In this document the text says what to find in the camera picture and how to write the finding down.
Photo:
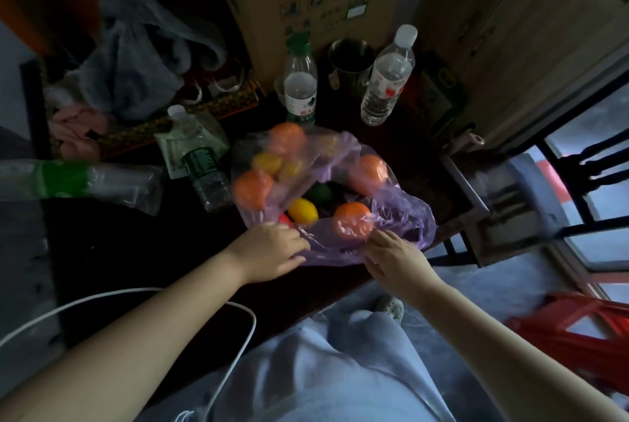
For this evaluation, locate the steel cup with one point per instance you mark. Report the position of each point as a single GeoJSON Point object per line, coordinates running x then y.
{"type": "Point", "coordinates": [351, 63]}

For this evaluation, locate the white capped water bottle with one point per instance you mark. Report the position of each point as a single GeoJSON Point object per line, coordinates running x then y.
{"type": "Point", "coordinates": [388, 77]}

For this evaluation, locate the white clog shoe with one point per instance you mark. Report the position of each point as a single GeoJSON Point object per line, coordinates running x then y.
{"type": "Point", "coordinates": [389, 308]}

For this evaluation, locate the pink cloth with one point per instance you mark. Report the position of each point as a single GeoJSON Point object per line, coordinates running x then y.
{"type": "Point", "coordinates": [78, 127]}

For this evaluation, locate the purple plastic bag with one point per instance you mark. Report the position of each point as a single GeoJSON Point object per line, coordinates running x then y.
{"type": "Point", "coordinates": [408, 220]}

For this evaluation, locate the wooden display cabinet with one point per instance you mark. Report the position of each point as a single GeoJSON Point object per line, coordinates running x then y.
{"type": "Point", "coordinates": [516, 43]}

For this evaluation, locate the person's right forearm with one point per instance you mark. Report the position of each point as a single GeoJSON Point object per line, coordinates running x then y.
{"type": "Point", "coordinates": [516, 358]}

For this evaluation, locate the long gold patterned box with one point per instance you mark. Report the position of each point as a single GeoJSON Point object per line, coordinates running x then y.
{"type": "Point", "coordinates": [231, 102]}

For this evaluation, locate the dark green packet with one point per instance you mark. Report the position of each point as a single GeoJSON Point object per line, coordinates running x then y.
{"type": "Point", "coordinates": [440, 87]}

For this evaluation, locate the light grey trousers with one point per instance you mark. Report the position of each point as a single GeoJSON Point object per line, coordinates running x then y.
{"type": "Point", "coordinates": [319, 377]}

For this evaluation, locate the person's left hand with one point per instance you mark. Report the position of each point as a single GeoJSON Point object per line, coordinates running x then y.
{"type": "Point", "coordinates": [268, 252]}

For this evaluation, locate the dark wooden chair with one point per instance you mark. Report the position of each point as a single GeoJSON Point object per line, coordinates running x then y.
{"type": "Point", "coordinates": [511, 210]}

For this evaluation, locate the person's right hand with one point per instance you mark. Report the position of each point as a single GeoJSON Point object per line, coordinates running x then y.
{"type": "Point", "coordinates": [400, 264]}

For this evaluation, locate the person's left forearm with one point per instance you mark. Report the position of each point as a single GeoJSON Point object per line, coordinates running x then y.
{"type": "Point", "coordinates": [123, 353]}

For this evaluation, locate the grey cloth on table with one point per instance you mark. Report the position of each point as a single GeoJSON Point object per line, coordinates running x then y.
{"type": "Point", "coordinates": [137, 68]}

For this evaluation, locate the small green label bottle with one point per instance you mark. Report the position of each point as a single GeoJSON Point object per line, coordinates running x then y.
{"type": "Point", "coordinates": [201, 166]}

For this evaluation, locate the green capped water bottle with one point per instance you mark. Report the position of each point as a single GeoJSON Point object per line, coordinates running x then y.
{"type": "Point", "coordinates": [300, 87]}

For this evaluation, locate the red plastic stool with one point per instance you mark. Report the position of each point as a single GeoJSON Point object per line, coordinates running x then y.
{"type": "Point", "coordinates": [580, 338]}

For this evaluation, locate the large green label bottle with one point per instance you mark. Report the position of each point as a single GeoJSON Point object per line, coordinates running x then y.
{"type": "Point", "coordinates": [64, 180]}

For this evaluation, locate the pale green paper packet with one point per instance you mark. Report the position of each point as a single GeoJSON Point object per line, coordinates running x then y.
{"type": "Point", "coordinates": [169, 156]}

